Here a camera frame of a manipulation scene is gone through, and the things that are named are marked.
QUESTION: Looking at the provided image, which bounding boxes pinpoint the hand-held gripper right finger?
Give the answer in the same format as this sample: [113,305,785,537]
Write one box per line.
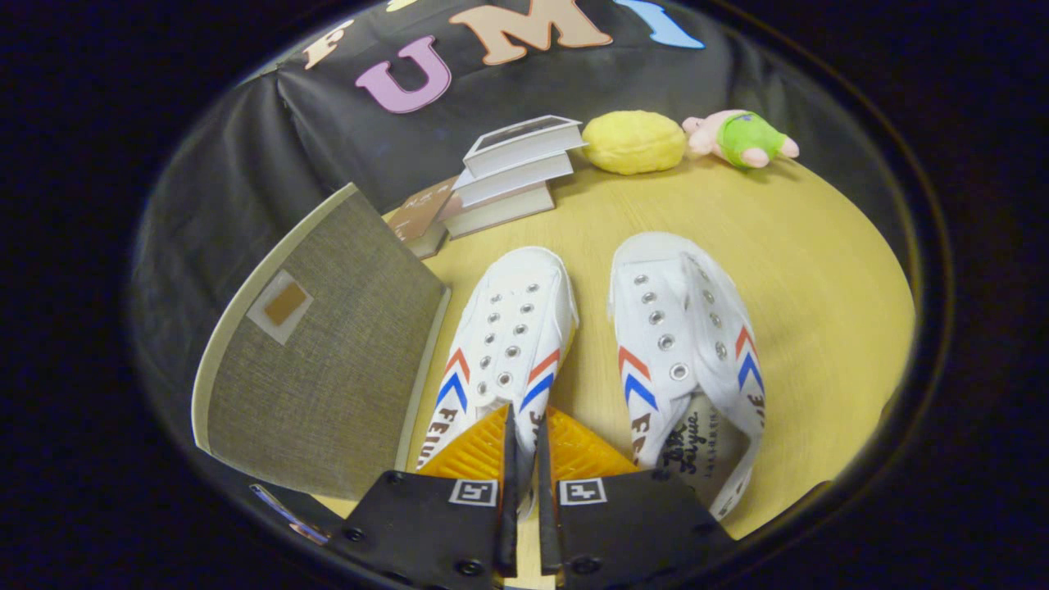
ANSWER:
[537,407,736,590]

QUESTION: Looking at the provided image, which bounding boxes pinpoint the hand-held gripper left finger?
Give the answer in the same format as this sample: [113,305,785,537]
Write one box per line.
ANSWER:
[326,403,519,590]

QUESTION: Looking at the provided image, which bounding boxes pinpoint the white canvas shoe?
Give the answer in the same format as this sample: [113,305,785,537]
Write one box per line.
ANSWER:
[606,231,767,523]
[414,246,580,521]

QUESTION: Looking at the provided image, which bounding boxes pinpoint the grey fabric storage box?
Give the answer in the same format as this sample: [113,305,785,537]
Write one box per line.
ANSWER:
[191,182,453,502]

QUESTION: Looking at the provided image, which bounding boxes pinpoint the small shiny phone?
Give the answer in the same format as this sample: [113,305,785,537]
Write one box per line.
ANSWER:
[248,483,329,546]

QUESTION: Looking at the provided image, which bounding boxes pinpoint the thin brown cover book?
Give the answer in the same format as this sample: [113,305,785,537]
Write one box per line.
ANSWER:
[385,176,460,261]

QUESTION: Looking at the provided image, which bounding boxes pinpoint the plain white book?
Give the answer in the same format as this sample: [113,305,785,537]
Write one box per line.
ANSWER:
[451,152,574,208]

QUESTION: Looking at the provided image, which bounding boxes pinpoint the white book dark cover photo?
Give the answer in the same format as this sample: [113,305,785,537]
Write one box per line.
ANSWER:
[462,115,589,179]

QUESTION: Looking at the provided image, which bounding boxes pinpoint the yellow round plush toy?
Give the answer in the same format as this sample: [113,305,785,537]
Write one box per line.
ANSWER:
[580,110,688,176]

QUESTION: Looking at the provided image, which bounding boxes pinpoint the pink plush toy green shirt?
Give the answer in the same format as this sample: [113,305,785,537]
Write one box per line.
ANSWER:
[682,109,801,170]

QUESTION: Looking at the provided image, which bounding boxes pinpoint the black backdrop cloth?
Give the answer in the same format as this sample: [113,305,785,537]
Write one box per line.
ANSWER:
[129,0,919,492]

